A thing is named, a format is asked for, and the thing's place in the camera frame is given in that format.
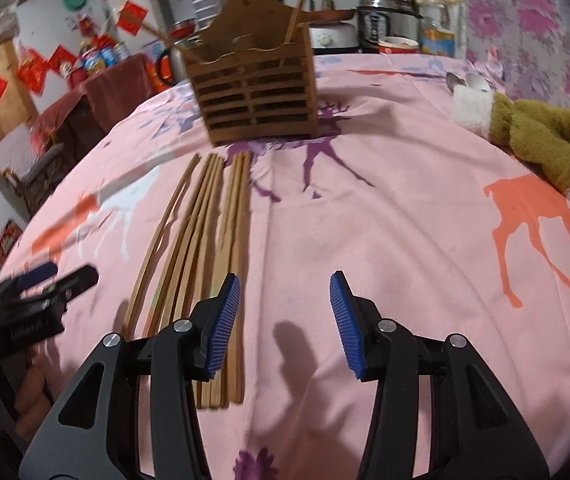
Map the white refrigerator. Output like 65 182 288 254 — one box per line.
104 0 170 61

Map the olive green plush cloth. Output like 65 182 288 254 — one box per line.
449 85 570 193

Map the bunch of wooden chopsticks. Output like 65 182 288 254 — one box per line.
121 151 253 408

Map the pink deer print tablecloth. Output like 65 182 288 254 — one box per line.
0 52 570 480

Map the white rice cooker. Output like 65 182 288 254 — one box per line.
309 22 360 56

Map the red diamond paper poster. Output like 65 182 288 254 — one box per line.
114 1 149 37

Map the black silver pressure cooker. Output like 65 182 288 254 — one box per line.
356 0 420 55

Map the wooden chair grey cushion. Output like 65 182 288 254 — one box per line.
2 142 68 218

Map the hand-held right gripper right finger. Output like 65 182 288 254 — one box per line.
329 270 550 480

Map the red hanging paper decoration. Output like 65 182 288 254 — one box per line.
17 55 48 96

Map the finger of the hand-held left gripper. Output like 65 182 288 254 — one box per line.
15 261 60 293
40 266 100 311

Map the orange plastic bag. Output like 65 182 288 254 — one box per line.
144 54 166 92

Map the single bamboo chopstick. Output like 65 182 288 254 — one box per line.
285 0 316 43

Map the red bowl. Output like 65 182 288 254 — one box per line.
377 36 422 56

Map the brown wooden chopstick holder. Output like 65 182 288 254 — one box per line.
181 0 320 148

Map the red cloth covered table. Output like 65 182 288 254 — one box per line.
35 52 153 161

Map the steel kettle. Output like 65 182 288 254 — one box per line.
154 42 188 93

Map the clear plastic jar yellow label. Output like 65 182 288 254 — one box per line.
416 0 467 59

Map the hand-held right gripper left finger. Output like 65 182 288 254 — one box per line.
19 272 242 480

